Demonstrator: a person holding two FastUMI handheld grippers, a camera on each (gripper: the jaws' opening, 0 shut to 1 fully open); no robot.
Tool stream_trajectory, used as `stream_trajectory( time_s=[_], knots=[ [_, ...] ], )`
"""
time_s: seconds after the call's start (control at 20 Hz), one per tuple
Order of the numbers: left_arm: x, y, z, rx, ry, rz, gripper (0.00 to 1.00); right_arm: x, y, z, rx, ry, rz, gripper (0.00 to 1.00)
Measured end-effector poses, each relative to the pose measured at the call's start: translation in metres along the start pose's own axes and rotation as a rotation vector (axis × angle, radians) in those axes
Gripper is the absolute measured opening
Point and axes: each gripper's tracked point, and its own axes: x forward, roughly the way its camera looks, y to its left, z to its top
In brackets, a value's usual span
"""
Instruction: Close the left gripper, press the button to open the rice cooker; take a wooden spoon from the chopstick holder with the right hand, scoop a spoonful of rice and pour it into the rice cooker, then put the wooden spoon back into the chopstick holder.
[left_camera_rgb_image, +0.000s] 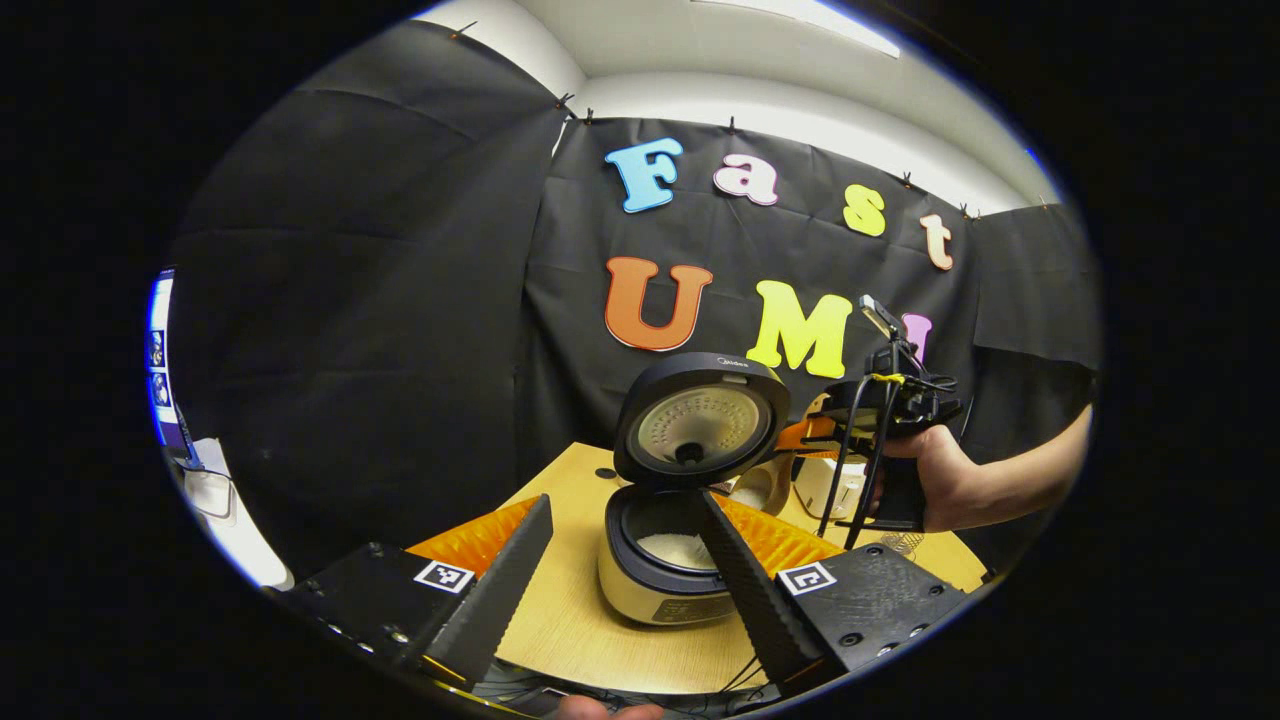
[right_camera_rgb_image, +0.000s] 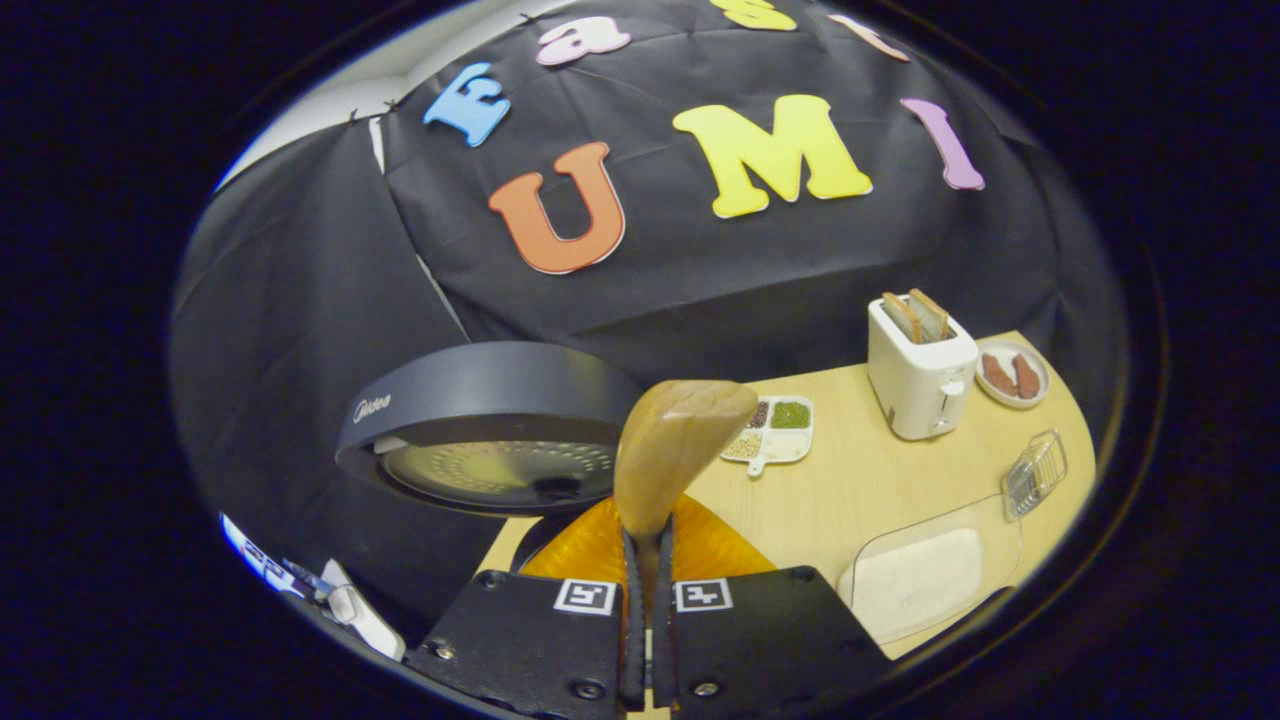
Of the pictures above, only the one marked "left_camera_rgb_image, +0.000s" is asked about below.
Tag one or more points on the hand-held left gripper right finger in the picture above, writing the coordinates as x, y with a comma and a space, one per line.
745, 590

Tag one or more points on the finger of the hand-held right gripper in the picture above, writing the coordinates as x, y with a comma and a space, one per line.
805, 435
818, 405

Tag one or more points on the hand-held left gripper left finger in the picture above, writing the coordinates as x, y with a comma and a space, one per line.
500, 600

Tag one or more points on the white rice cooker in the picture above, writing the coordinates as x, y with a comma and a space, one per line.
640, 590

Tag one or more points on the white side table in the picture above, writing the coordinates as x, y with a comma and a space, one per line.
245, 545

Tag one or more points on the white toaster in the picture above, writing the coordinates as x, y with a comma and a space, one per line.
825, 492

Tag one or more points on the blue and white wall poster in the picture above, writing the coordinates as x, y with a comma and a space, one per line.
160, 360

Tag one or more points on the black backdrop cloth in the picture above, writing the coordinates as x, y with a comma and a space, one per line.
380, 300

